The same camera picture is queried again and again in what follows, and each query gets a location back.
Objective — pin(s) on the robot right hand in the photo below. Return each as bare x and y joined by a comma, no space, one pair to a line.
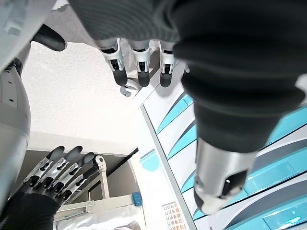
36,208

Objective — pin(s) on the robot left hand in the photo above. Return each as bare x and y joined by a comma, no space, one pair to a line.
216,48

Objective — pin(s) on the white cart caster wheel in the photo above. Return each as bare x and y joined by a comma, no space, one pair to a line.
127,88

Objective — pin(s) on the blue plastic bed fitting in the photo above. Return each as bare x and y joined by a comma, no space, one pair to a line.
136,198

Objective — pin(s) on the white medical cart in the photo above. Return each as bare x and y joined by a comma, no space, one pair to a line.
158,143

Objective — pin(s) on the white mesh side basket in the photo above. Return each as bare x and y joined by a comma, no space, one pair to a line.
172,215

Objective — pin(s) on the white hospital bed frame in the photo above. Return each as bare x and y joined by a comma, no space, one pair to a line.
104,182

